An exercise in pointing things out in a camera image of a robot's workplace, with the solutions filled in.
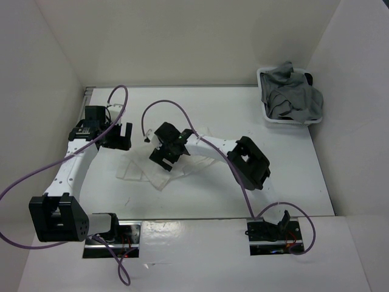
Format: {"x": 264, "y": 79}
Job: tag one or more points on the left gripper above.
{"x": 120, "y": 142}

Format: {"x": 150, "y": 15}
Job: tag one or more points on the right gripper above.
{"x": 157, "y": 156}

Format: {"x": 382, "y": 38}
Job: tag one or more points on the white pleated skirt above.
{"x": 135, "y": 165}

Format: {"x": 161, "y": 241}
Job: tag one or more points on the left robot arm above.
{"x": 57, "y": 215}

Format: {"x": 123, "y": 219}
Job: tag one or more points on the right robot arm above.
{"x": 250, "y": 167}

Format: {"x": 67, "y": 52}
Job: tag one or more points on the white laundry basket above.
{"x": 278, "y": 122}

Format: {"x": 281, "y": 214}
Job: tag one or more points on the grey skirt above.
{"x": 288, "y": 93}

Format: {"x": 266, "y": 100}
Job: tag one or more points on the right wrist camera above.
{"x": 150, "y": 137}

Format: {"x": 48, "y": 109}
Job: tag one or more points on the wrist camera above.
{"x": 150, "y": 137}
{"x": 114, "y": 113}

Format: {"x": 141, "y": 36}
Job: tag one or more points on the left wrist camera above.
{"x": 114, "y": 113}

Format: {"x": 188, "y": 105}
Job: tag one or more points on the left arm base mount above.
{"x": 124, "y": 245}

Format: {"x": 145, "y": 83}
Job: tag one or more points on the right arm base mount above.
{"x": 265, "y": 239}

